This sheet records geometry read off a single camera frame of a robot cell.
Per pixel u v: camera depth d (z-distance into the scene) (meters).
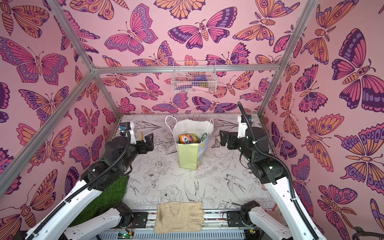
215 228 0.73
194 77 0.95
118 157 0.43
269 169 0.43
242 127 0.56
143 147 0.59
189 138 0.87
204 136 0.84
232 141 0.57
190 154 0.78
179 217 0.75
